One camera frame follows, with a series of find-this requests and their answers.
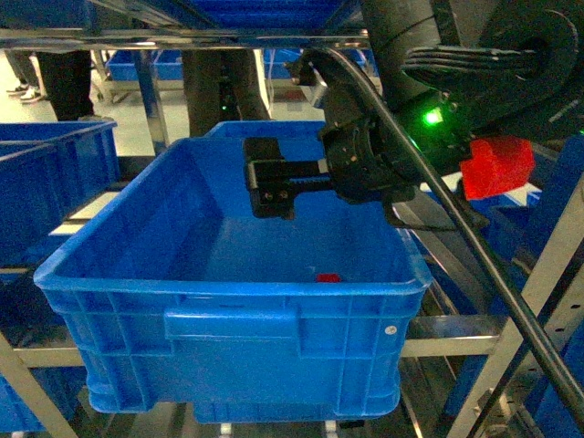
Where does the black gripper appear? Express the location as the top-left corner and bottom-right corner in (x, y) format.
(243, 117), (415, 220)

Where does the red one-stud block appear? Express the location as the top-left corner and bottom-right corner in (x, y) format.
(316, 273), (342, 284)

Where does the steel shelf rack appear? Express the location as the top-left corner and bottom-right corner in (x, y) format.
(1, 1), (583, 424)

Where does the blue target crate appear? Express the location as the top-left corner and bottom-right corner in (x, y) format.
(34, 138), (432, 423)

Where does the blue crate left middle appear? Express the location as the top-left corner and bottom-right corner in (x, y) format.
(1, 121), (120, 262)

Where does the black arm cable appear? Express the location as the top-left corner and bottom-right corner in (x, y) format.
(314, 47), (584, 430)

